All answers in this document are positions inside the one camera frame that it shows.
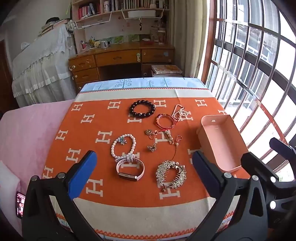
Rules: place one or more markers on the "crystal hair comb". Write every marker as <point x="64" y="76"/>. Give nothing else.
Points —
<point x="161" y="171"/>

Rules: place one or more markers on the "grey mug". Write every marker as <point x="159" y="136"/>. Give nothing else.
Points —
<point x="104" y="44"/>

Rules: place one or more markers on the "blue plant print sheet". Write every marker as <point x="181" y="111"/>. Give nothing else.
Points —
<point x="138" y="83"/>

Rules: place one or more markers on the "pen holder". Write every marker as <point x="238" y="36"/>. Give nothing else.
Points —
<point x="93" y="42"/>

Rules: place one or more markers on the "pale blue flower charm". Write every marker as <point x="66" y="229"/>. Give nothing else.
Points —
<point x="121" y="140"/>

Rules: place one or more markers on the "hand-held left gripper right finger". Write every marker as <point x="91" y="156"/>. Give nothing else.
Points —
<point x="205" y="176"/>

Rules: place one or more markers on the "wooden bookshelf hutch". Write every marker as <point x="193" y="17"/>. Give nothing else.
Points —
<point x="120" y="27"/>

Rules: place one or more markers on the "row of books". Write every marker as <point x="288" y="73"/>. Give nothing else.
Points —
<point x="115" y="4"/>

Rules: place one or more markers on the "light pillow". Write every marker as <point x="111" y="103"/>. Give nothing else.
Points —
<point x="7" y="185"/>

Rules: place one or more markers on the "pink box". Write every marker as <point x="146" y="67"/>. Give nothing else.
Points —
<point x="219" y="143"/>

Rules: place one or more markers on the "window with metal bars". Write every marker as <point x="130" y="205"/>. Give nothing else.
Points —
<point x="249" y="55"/>

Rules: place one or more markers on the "pink bed cover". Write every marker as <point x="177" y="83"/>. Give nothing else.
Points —
<point x="30" y="134"/>

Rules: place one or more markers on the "white drawer lock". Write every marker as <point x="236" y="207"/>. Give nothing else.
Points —
<point x="138" y="57"/>

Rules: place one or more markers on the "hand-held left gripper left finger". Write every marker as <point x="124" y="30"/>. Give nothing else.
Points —
<point x="82" y="176"/>

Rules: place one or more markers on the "smartphone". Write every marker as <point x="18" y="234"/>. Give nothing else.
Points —
<point x="20" y="204"/>

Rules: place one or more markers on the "small gold cluster brooch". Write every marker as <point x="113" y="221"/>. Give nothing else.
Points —
<point x="152" y="147"/>

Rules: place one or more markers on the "white oblong box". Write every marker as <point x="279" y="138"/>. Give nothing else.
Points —
<point x="141" y="13"/>

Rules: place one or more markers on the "glass jar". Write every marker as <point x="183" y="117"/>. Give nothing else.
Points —
<point x="157" y="34"/>

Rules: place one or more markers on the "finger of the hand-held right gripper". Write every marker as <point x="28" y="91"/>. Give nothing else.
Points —
<point x="259" y="165"/>
<point x="283" y="147"/>

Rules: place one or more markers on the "pile of books with hat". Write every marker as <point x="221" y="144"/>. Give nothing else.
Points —
<point x="53" y="24"/>

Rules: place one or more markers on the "stack of picture books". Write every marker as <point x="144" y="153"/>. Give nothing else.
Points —
<point x="166" y="69"/>

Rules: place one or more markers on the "wooden desk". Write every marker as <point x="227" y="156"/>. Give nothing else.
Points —
<point x="115" y="58"/>

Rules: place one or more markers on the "orange printed blanket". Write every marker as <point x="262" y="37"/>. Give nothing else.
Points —
<point x="104" y="120"/>

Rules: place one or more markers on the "pink smart band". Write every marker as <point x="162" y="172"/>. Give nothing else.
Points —
<point x="126" y="176"/>

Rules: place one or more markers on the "white lace furniture cover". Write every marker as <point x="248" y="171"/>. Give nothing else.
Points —
<point x="41" y="64"/>

